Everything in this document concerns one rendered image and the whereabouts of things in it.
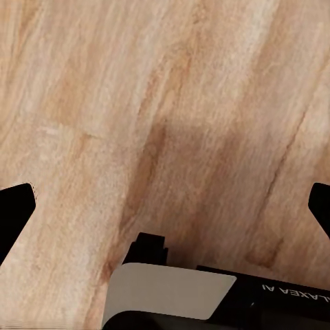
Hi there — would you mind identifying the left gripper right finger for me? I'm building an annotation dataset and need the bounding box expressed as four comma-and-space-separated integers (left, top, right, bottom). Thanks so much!
308, 182, 330, 238

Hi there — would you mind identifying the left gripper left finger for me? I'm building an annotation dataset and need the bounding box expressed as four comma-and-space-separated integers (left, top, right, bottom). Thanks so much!
0, 183, 36, 266

